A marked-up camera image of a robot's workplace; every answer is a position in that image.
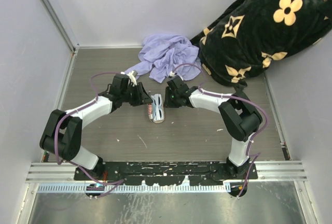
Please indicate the printed glasses case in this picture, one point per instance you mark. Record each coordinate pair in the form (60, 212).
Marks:
(149, 109)

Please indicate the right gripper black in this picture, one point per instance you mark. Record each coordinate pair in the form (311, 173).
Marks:
(167, 103)

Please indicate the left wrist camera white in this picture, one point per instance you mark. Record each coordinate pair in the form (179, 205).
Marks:
(132, 76)

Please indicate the slotted grey cable duct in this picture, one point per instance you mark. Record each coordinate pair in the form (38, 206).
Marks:
(93, 188)

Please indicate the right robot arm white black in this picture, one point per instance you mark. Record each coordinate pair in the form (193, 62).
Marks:
(241, 118)

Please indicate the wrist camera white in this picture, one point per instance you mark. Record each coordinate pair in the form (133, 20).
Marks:
(132, 76)
(174, 74)

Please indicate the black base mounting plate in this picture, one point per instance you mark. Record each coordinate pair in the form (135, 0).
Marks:
(199, 173)

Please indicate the white frame sunglasses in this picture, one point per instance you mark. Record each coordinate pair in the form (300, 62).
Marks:
(157, 99)

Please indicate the aluminium front rail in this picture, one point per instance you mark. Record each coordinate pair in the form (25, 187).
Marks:
(51, 172)

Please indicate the light blue cleaning cloth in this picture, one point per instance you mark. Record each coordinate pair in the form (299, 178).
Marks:
(158, 113)

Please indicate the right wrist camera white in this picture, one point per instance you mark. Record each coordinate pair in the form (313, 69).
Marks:
(174, 74)

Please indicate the black floral plush blanket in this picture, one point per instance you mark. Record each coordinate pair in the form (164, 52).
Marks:
(252, 34)

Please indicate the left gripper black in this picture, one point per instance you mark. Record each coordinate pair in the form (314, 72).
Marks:
(142, 97)

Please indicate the aluminium frame post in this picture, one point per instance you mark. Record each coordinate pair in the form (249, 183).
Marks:
(59, 25)

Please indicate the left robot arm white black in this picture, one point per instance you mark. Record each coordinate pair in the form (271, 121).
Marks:
(63, 131)

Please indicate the crumpled lavender cloth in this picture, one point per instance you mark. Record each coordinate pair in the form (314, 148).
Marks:
(162, 54)

